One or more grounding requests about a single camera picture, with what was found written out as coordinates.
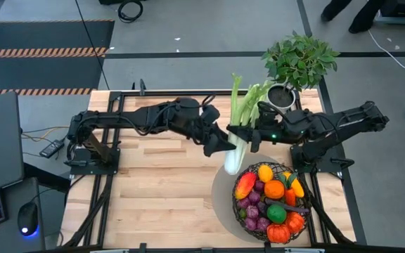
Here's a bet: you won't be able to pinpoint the black low desk top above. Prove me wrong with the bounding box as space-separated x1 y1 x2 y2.
0 177 46 253

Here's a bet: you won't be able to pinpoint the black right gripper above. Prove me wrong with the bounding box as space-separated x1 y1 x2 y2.
226 112 297 154

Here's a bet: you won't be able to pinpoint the thin black floor cable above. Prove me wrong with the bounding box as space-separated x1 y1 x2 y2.
74 0 110 91

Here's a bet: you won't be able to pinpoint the yellow lemon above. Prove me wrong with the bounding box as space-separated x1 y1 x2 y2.
257 164 274 183

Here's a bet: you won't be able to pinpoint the black power adapter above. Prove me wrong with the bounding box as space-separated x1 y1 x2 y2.
39 139 65 159

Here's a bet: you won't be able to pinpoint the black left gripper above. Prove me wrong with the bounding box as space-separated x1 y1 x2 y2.
188 107 238 158

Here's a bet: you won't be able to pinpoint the person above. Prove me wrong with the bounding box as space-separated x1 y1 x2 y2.
320 0 386 35

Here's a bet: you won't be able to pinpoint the black computer mouse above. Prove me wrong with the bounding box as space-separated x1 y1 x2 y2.
17 202 40 239

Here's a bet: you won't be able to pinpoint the green potted plant white pot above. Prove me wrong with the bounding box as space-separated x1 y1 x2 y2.
261 30 340 113

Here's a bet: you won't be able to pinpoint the white floor cable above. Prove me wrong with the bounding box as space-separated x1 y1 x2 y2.
367 30 405 70

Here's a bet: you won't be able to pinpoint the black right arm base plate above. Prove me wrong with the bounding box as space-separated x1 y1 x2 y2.
290 144 355 174

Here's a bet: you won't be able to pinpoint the black hazard striped floor mat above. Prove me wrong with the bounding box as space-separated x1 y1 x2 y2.
0 19 115 96

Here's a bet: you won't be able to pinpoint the green lime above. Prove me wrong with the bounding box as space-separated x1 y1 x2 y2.
266 204 288 225

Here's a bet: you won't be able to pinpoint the red yellow mango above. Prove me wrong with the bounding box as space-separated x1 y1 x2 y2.
234 171 256 200

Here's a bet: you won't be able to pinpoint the black metal table frame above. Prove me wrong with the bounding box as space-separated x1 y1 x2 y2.
61 79 368 253

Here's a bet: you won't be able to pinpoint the dark brown wicker basket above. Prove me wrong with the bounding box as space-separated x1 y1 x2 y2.
232 161 311 244

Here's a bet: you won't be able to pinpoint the purple eggplant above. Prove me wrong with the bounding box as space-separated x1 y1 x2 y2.
264 198 311 214

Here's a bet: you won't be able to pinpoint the orange fruit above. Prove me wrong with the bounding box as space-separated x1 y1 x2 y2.
264 179 285 200

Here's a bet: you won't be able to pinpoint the orange carrot green leaves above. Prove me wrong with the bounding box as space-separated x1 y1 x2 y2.
278 171 297 207

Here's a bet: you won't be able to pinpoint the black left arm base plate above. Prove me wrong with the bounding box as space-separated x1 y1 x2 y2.
69 147 121 176

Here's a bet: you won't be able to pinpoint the grey round mat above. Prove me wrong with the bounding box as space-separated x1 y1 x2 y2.
211 153 277 243

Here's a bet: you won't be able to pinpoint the grey metal table leg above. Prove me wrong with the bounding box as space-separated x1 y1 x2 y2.
374 0 405 27

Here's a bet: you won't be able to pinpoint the green white leek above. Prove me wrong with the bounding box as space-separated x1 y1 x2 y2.
223 72 277 176

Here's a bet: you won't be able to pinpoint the black coiled cable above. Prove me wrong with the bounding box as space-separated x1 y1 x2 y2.
117 0 144 24

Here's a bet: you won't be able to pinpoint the purple grape bunch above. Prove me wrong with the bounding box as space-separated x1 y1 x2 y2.
237 181 272 232

